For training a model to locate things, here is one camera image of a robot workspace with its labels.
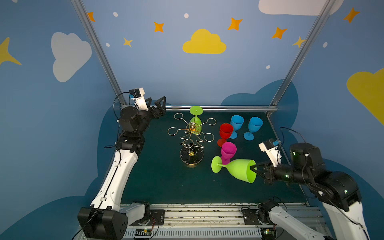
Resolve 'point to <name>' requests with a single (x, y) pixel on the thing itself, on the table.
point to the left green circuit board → (143, 232)
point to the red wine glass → (226, 131)
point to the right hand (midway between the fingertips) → (253, 164)
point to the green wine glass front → (240, 168)
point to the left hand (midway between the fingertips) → (156, 97)
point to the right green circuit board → (268, 233)
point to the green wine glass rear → (195, 122)
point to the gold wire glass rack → (192, 151)
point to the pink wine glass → (228, 150)
